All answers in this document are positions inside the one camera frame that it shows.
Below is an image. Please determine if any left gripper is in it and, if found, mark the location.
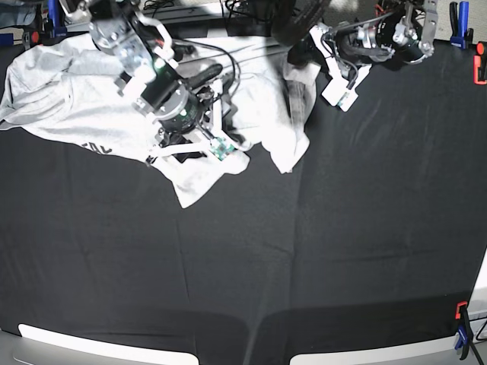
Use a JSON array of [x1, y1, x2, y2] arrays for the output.
[[288, 24, 371, 82]]

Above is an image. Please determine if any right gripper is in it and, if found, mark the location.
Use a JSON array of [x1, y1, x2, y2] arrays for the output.
[[146, 85, 243, 164]]

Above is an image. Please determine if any white Hugging Face t-shirt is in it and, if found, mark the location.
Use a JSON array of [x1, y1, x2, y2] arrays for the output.
[[1, 35, 320, 208]]

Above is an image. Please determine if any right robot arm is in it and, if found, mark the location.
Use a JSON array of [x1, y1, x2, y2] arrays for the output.
[[60, 1, 240, 166]]

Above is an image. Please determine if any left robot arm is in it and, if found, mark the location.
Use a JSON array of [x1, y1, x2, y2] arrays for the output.
[[287, 1, 438, 89]]

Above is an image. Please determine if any blue clamp far-right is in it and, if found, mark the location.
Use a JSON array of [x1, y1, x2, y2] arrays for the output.
[[449, 1, 473, 49]]

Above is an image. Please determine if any red black clamp far-right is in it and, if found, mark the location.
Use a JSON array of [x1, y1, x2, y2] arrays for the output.
[[473, 42, 486, 85]]

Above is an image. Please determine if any blue clamp far-left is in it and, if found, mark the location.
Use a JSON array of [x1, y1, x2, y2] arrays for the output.
[[43, 0, 68, 38]]

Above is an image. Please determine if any red black clamp far-left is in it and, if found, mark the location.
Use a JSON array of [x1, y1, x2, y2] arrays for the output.
[[22, 30, 41, 49]]

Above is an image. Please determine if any black table cloth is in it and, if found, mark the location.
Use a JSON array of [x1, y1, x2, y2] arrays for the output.
[[1, 43, 486, 364]]

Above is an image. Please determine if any red blue clamp near-right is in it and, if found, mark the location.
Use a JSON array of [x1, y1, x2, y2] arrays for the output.
[[454, 301, 472, 360]]

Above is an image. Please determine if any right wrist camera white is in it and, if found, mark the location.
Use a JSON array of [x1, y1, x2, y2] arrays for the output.
[[209, 137, 235, 161]]

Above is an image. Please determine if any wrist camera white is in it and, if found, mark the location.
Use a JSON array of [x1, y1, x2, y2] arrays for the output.
[[209, 137, 235, 161], [321, 78, 358, 112]]

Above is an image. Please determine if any black red cable bundle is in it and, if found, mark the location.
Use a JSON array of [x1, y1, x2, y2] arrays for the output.
[[270, 0, 332, 46]]

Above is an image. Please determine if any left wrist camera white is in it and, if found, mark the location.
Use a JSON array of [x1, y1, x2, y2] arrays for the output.
[[321, 78, 358, 112]]

